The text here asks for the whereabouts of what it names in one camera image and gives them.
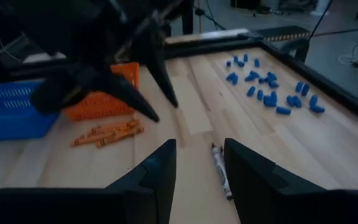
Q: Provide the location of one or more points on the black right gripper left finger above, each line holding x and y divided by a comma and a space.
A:
152, 189

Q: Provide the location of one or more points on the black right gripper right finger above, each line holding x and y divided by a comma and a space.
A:
253, 186

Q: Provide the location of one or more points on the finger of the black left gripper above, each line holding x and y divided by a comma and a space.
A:
126, 96
160, 65

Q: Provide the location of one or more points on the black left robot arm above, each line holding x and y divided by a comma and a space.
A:
57, 18

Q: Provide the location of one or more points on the orange plastic basket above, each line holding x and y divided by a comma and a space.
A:
85, 109

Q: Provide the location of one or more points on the black tripod stand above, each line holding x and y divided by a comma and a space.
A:
199, 12

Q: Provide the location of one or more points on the blue eraser cap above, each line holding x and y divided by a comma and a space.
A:
250, 77
305, 90
254, 74
313, 101
266, 98
235, 59
235, 80
317, 109
230, 76
271, 76
256, 63
261, 80
273, 84
299, 87
251, 91
240, 64
228, 63
273, 96
269, 103
245, 58
283, 110
290, 101
297, 102
259, 95

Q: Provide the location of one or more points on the blue plastic basket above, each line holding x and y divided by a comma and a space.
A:
5, 124

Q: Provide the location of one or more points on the scattered blue caps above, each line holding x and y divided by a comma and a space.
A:
322, 81

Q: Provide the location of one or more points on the black mat with hazard stripe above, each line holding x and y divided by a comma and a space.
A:
284, 31

